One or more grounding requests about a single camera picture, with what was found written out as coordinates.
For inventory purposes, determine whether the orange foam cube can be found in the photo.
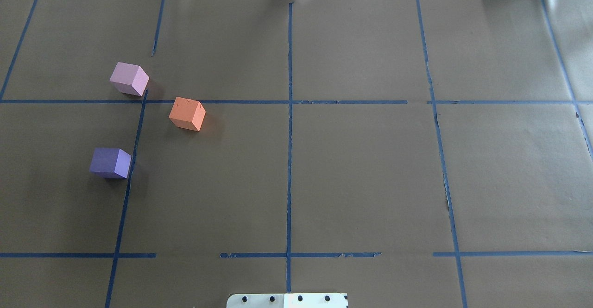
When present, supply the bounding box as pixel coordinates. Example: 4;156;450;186
169;97;206;132

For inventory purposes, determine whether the pink foam cube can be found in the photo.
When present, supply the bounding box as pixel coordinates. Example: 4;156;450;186
109;62;150;96

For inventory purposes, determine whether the purple foam cube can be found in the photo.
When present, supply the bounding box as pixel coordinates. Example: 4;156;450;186
89;148;132;179

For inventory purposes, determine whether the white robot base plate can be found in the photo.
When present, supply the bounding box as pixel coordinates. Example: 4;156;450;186
226;293;349;308

